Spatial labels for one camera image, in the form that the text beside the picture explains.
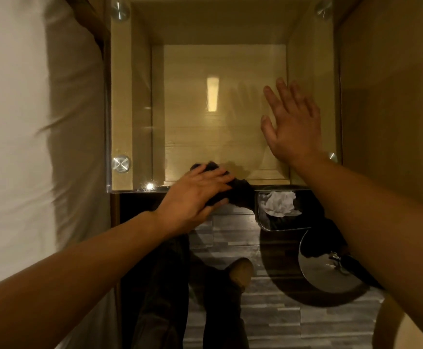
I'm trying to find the person's left hand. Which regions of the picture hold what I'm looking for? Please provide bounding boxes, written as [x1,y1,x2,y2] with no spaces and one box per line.
[153,164,235,237]

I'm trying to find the person's tan shoe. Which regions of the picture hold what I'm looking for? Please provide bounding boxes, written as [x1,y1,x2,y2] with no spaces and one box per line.
[229,258,255,288]

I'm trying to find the light wooden nightstand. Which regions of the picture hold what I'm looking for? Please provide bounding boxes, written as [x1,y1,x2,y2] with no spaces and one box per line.
[110,0,343,189]

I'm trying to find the brown wooden cabinet panel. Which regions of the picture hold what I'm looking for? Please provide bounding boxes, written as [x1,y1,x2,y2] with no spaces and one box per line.
[334,0,423,215]

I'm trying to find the round chrome bin lid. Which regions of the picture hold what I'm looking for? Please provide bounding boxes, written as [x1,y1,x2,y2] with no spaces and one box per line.
[298,227,365,294]

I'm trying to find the black tissue box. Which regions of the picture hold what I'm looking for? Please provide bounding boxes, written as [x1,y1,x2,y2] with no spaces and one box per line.
[254,188,325,232]

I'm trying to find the clear glass table top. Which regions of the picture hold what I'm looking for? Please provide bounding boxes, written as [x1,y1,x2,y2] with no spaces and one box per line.
[105,0,343,194]

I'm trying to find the person's right forearm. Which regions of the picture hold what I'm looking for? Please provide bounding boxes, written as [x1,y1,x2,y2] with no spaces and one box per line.
[294,152,423,349]

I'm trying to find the white bed sheet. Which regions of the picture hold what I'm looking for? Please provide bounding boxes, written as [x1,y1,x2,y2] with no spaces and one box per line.
[0,0,121,349]

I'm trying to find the dark cleaning cloth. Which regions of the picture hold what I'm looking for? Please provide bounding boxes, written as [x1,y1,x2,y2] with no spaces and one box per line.
[191,161,256,210]

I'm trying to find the person's right hand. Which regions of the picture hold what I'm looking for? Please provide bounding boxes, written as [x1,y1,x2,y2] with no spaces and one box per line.
[260,77,324,168]

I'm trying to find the white tissue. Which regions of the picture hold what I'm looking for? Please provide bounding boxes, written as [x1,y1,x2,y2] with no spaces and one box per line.
[260,191,303,218]

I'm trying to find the person's left forearm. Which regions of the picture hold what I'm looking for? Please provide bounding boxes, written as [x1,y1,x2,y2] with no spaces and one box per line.
[0,211,165,349]

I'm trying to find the person's dark trousers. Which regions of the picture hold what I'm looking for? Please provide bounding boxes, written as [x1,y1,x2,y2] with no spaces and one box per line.
[131,232,252,349]

